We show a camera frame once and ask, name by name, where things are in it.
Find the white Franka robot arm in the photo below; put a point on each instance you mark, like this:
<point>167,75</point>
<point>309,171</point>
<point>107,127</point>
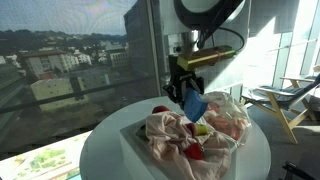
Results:
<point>206,13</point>

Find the white plastic container box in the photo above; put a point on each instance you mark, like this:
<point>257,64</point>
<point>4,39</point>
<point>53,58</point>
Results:
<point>133,150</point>

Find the wooden lounge chair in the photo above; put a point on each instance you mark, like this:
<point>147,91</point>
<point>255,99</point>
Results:
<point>283,96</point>

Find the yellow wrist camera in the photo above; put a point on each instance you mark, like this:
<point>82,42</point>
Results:
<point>206,57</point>

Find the blue soft item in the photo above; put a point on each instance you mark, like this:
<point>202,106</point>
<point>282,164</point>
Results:
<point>195,106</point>

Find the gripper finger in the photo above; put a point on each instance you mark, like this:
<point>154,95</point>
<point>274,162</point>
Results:
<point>196,86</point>
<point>184,96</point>

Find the black floor object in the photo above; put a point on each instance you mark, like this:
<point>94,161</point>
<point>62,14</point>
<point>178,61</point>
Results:
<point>296,171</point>

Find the pink cloth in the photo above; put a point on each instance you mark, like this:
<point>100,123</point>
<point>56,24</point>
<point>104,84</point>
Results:
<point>166,133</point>

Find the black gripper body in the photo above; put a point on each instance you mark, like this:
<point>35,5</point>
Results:
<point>178,80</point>

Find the red toy strawberry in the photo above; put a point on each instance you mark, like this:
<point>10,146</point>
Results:
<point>194,151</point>

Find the white plastic bag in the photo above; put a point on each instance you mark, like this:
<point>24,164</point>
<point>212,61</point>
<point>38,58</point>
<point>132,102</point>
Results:
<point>230,113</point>

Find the yellow toy item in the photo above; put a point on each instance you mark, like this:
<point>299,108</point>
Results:
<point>201,130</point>

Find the red toy radish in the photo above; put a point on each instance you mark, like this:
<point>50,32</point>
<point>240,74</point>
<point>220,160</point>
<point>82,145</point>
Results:
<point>160,109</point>

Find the colourful play mat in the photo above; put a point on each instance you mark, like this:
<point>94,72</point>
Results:
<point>43,160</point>

